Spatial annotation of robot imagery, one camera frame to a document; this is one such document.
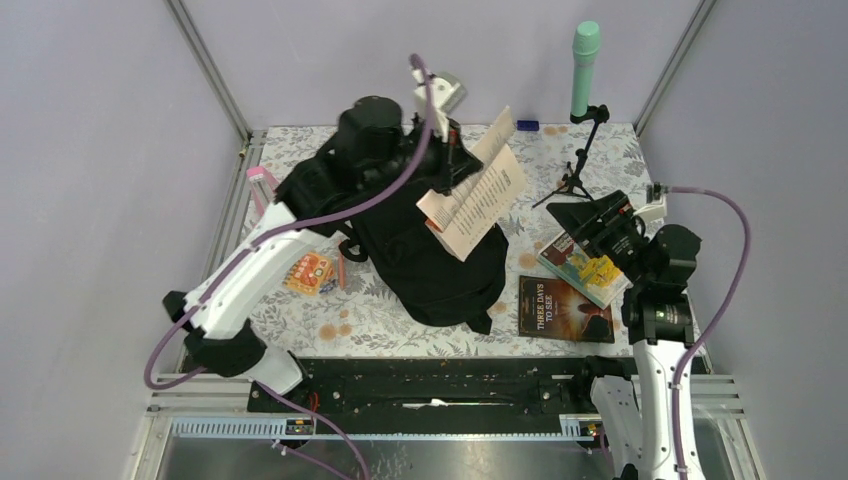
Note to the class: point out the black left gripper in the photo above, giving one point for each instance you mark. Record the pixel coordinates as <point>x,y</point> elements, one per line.
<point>455,162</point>

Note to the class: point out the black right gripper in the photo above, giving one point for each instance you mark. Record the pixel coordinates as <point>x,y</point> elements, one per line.
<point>614,209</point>

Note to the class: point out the orange and white thick book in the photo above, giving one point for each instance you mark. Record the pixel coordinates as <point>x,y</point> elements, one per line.
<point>460,220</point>

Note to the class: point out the black student backpack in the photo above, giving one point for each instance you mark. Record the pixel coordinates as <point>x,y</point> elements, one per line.
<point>434,287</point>

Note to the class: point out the Three Days To See book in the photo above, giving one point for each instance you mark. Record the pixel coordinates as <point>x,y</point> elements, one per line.
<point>553,309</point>

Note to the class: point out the Evelyn Waugh paperback book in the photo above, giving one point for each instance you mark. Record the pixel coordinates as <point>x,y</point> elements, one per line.
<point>594,277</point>

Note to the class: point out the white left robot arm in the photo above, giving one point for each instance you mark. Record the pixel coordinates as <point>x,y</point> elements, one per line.
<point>215,315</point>

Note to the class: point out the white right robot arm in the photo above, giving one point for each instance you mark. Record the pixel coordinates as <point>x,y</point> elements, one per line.
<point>647,419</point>

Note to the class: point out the black microphone tripod stand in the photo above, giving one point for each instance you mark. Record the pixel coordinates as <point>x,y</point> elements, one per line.
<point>572,184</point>

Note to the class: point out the small blue box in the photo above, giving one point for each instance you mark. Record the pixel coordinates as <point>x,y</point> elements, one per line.
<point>527,125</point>

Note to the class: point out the small orange notebook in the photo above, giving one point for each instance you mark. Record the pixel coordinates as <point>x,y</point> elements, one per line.
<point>312,275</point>

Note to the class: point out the pink metronome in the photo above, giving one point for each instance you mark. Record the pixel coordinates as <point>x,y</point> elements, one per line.
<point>263,186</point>

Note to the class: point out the mint green microphone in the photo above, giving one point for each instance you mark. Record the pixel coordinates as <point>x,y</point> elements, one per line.
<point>585,48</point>

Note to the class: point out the floral patterned table mat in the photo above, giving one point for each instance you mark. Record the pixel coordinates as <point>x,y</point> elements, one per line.
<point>365,320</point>

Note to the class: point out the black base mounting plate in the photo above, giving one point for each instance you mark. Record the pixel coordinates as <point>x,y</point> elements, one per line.
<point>516,395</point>

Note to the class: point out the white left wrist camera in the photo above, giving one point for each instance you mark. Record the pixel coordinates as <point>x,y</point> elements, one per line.
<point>447,92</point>

